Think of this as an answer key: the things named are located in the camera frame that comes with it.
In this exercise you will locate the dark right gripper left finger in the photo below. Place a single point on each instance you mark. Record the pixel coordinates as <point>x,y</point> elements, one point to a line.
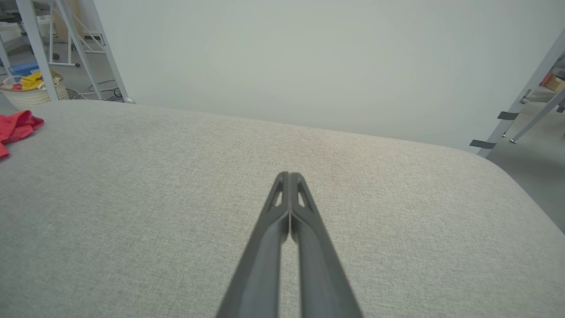
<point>260,265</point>

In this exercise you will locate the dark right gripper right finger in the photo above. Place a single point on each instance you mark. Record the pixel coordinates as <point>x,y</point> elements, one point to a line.
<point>320,269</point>

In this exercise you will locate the red and white shirt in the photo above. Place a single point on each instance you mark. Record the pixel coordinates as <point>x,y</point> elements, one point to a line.
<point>17,126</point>

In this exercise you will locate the black tape strip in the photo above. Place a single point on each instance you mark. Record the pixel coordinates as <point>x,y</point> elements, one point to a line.
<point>482,144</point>
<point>507,115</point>

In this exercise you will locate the white metal rack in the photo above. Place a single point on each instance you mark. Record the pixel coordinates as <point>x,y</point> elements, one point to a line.
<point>70,59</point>

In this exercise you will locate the white woven laundry basket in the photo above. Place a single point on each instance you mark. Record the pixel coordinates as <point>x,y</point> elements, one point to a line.
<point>26,98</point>

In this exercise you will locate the yellow cloth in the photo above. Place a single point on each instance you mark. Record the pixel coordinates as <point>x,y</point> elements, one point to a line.
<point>33,81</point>

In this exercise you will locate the cardboard box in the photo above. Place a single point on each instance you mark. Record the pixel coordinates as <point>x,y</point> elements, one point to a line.
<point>555,83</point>

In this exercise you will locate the blue box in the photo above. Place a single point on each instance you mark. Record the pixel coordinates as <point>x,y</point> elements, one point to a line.
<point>24,68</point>

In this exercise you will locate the white post with grey foot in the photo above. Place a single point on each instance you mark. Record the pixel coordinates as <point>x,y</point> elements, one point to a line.
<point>110,57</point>

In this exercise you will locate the grey slanted frame post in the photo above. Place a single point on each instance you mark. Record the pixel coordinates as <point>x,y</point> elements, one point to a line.
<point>521,97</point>

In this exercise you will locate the thin grey frame leg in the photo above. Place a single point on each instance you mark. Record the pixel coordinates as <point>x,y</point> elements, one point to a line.
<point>536,117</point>

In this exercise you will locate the white slanted frame leg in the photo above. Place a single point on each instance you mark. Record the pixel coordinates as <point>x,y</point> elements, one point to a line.
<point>79,48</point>
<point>37,48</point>

